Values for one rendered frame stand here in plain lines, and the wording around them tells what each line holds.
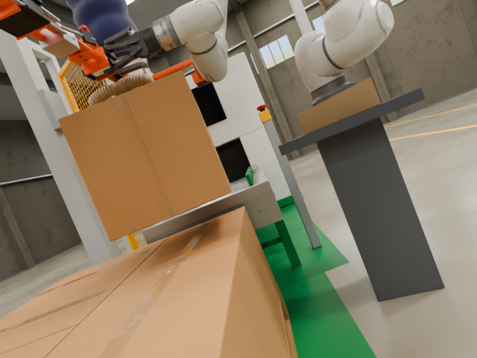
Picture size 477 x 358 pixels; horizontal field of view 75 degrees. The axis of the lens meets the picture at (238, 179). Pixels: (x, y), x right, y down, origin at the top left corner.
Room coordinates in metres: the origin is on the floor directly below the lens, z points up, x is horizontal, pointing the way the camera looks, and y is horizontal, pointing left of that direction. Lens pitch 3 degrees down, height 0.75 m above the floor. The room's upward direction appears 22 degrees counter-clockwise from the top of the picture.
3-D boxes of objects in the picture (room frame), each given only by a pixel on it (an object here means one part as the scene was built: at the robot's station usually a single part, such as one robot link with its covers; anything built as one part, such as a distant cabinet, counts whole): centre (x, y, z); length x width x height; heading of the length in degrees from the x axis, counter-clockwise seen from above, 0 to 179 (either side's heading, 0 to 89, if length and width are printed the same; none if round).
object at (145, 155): (1.25, 0.24, 0.87); 0.60 x 0.40 x 0.40; 1
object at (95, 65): (1.01, 0.27, 1.20); 0.10 x 0.08 x 0.06; 86
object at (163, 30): (0.98, 0.04, 1.20); 0.09 x 0.06 x 0.09; 176
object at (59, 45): (0.79, 0.28, 1.20); 0.07 x 0.07 x 0.04; 86
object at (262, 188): (1.58, 0.21, 0.58); 0.70 x 0.03 x 0.06; 86
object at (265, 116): (2.11, -0.33, 0.50); 0.07 x 0.07 x 1.00; 86
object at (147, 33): (0.99, 0.11, 1.20); 0.09 x 0.07 x 0.08; 86
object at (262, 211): (1.58, 0.21, 0.48); 0.70 x 0.03 x 0.15; 86
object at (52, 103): (2.39, 1.07, 1.62); 0.20 x 0.05 x 0.30; 176
